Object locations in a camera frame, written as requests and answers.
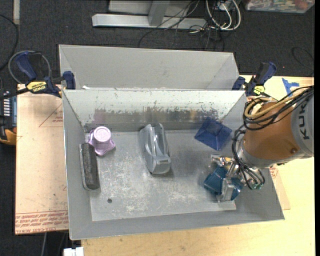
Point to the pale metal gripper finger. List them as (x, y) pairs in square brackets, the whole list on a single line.
[(227, 190)]

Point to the teal blue cup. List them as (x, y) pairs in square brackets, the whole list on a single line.
[(215, 180)]

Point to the blue square box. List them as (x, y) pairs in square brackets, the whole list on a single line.
[(212, 135)]

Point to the grey metal bin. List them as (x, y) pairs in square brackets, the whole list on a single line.
[(140, 190)]

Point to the lilac plastic cup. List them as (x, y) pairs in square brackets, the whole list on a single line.
[(101, 140)]

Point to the dark green flat block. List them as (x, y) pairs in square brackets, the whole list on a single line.
[(89, 166)]

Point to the brown cardboard board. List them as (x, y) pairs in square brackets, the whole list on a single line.
[(40, 160)]

